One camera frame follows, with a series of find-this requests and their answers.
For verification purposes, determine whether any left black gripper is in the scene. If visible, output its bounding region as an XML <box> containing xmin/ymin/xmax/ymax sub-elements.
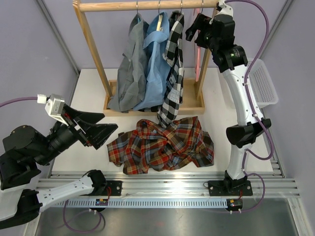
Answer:
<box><xmin>35</xmin><ymin>103</ymin><xmax>119</xmax><ymax>166</ymax></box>

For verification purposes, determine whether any pink hanger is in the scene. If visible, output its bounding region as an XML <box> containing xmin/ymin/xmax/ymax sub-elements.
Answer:
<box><xmin>193</xmin><ymin>2</ymin><xmax>204</xmax><ymax>82</ymax></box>

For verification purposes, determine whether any red plaid shirt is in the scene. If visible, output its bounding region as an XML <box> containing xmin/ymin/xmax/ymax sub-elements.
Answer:
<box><xmin>107</xmin><ymin>116</ymin><xmax>215</xmax><ymax>175</ymax></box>

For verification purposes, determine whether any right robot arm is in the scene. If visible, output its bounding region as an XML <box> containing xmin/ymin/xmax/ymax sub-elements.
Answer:
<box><xmin>186</xmin><ymin>13</ymin><xmax>271</xmax><ymax>196</ymax></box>

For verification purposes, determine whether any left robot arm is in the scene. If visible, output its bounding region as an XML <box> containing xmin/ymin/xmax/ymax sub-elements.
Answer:
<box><xmin>0</xmin><ymin>104</ymin><xmax>118</xmax><ymax>229</ymax></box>

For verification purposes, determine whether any wooden hanger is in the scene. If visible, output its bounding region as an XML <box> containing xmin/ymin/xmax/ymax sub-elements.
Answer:
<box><xmin>156</xmin><ymin>0</ymin><xmax>164</xmax><ymax>31</ymax></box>

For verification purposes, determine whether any light blue shirt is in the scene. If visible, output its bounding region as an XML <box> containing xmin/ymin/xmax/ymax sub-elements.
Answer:
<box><xmin>133</xmin><ymin>11</ymin><xmax>170</xmax><ymax>111</ymax></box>

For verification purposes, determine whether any grey shirt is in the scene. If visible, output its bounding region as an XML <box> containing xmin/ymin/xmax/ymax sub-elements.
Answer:
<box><xmin>107</xmin><ymin>13</ymin><xmax>149</xmax><ymax>113</ymax></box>

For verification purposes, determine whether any black white checked shirt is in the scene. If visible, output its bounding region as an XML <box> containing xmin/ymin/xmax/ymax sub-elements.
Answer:
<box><xmin>157</xmin><ymin>11</ymin><xmax>185</xmax><ymax>127</ymax></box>

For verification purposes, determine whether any wooden clothes rack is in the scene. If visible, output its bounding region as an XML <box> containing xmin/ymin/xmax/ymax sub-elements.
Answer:
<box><xmin>72</xmin><ymin>0</ymin><xmax>218</xmax><ymax>117</ymax></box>

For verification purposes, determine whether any white plastic basket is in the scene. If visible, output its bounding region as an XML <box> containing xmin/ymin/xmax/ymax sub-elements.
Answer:
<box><xmin>249</xmin><ymin>59</ymin><xmax>279</xmax><ymax>109</ymax></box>

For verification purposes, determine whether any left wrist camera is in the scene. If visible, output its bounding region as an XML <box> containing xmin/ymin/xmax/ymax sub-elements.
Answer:
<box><xmin>45</xmin><ymin>94</ymin><xmax>67</xmax><ymax>125</ymax></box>

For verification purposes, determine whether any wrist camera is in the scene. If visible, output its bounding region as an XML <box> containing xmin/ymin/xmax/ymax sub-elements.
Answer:
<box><xmin>45</xmin><ymin>94</ymin><xmax>67</xmax><ymax>125</ymax></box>
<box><xmin>216</xmin><ymin>0</ymin><xmax>233</xmax><ymax>17</ymax></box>

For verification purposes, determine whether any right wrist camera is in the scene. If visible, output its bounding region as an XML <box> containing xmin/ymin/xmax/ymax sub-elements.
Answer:
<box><xmin>216</xmin><ymin>0</ymin><xmax>233</xmax><ymax>17</ymax></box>

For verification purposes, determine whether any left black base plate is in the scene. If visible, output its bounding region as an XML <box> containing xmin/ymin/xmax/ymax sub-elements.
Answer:
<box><xmin>101</xmin><ymin>180</ymin><xmax>123</xmax><ymax>197</ymax></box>

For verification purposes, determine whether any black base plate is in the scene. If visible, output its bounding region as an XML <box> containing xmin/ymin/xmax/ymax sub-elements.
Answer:
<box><xmin>207</xmin><ymin>180</ymin><xmax>253</xmax><ymax>197</ymax></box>
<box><xmin>101</xmin><ymin>180</ymin><xmax>123</xmax><ymax>197</ymax></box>

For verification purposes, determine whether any white slotted cable duct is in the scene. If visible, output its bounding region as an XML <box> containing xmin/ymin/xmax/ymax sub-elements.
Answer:
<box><xmin>67</xmin><ymin>198</ymin><xmax>227</xmax><ymax>208</ymax></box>

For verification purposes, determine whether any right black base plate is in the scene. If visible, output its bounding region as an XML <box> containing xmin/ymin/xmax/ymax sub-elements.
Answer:
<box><xmin>207</xmin><ymin>180</ymin><xmax>253</xmax><ymax>197</ymax></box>

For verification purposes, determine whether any aluminium rail frame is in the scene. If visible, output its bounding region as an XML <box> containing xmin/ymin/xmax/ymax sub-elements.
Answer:
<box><xmin>37</xmin><ymin>147</ymin><xmax>299</xmax><ymax>199</ymax></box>

